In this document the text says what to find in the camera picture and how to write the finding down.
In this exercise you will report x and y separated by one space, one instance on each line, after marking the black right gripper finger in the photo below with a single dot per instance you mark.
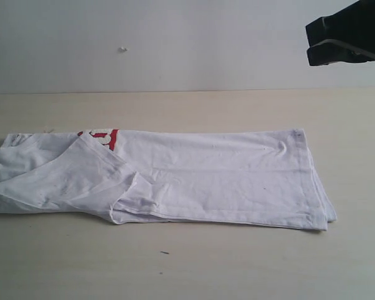
334 51
354 25

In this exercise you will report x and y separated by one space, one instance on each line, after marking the white t-shirt with red logo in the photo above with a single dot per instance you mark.
123 176

